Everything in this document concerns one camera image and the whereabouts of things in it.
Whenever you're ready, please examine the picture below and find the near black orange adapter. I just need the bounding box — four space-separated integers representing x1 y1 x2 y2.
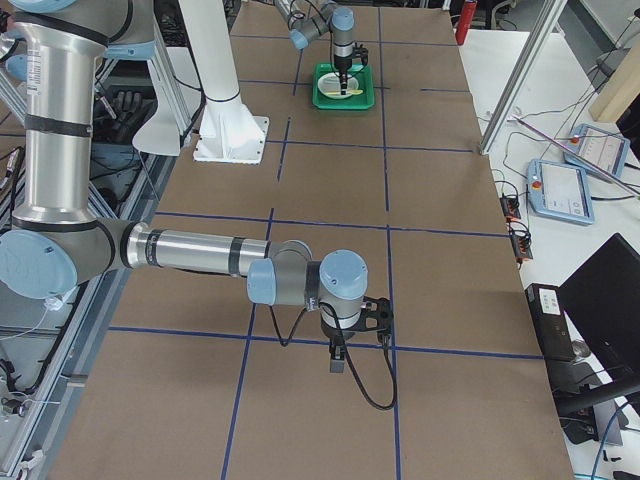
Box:
509 230 533 264

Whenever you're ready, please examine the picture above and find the near blue teach pendant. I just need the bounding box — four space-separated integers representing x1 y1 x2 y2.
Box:
527 159 595 225

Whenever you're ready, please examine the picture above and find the red fire extinguisher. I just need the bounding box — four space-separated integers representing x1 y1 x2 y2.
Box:
455 0 477 46

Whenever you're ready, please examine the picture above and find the black desktop box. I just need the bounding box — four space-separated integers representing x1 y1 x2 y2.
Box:
525 283 576 362

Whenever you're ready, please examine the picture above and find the far blue teach pendant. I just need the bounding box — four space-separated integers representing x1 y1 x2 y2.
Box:
566 124 630 178

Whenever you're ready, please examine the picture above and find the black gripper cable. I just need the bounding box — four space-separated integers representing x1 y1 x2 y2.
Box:
267 299 399 412

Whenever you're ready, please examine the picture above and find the white round plate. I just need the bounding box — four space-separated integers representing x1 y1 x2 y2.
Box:
317 72 361 100

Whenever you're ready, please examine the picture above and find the aluminium frame post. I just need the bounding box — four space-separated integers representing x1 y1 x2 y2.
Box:
479 0 567 155

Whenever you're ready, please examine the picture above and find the black orange adapter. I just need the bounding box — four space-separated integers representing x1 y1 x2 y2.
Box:
509 230 533 264
499 195 521 221

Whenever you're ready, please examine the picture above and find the far black orange adapter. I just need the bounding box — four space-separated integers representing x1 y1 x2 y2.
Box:
499 195 521 221

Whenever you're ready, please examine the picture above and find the near black camera bracket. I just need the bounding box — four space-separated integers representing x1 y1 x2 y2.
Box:
354 296 394 347

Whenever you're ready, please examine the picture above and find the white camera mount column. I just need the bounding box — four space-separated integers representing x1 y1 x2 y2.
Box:
133 0 270 165

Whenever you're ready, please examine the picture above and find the yellow plastic spoon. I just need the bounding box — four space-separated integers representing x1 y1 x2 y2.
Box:
324 89 363 97

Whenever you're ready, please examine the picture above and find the green plastic tray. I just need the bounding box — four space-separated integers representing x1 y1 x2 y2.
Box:
312 63 375 111

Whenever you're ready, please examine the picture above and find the blue teach pendant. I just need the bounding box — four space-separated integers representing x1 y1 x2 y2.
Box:
527 159 595 225
566 124 630 178

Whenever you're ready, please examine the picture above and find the black computer monitor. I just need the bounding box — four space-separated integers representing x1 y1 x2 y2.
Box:
556 233 639 416

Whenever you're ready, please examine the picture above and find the black camera bracket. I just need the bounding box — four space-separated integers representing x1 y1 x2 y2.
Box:
354 296 394 347
351 43 369 67

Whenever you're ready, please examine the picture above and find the far black camera bracket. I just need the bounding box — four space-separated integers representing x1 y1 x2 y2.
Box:
351 43 369 67

